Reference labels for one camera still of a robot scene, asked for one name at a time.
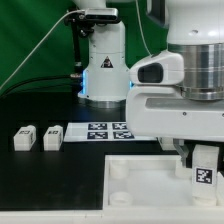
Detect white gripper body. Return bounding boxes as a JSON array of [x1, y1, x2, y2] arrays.
[[126, 85, 224, 142]]

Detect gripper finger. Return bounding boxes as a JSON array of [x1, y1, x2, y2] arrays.
[[173, 139, 189, 167]]

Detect white square tabletop part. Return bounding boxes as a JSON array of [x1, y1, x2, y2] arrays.
[[103, 155, 224, 211]]

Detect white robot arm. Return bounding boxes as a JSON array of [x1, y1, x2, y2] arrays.
[[72, 0, 224, 142]]

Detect white marker sheet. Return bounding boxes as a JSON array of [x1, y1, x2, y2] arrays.
[[64, 122, 156, 142]]

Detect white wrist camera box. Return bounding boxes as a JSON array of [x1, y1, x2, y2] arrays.
[[130, 50, 184, 86]]

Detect black cable bundle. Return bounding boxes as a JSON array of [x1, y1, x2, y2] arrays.
[[0, 74, 83, 98]]

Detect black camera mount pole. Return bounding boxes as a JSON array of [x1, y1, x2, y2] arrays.
[[64, 13, 94, 87]]

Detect mounted grey camera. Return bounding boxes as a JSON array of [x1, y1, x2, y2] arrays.
[[85, 8, 118, 21]]

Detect white camera cable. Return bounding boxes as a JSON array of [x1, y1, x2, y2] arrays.
[[0, 9, 86, 92]]

